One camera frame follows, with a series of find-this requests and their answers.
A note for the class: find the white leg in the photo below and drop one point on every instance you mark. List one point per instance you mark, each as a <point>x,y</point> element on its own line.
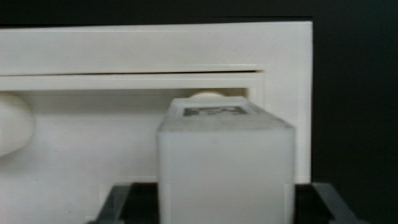
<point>225,163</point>

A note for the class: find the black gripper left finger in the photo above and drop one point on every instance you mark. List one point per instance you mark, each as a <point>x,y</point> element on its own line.
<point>130,206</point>

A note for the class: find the white square tabletop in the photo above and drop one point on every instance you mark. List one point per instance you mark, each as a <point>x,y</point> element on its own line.
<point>89,81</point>

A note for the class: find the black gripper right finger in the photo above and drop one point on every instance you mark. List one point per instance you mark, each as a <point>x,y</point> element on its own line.
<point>320,206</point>

